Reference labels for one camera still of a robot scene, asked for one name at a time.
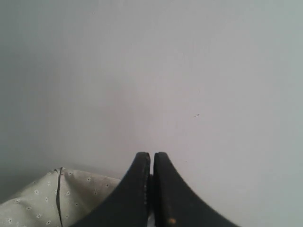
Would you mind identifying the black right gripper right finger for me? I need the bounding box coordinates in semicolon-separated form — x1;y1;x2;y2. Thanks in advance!
153;152;236;227

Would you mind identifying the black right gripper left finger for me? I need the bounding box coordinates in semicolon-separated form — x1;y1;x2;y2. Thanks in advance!
73;152;151;227

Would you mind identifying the floral patterned beige cloth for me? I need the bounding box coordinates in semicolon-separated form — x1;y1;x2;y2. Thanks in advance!
0;168;120;227

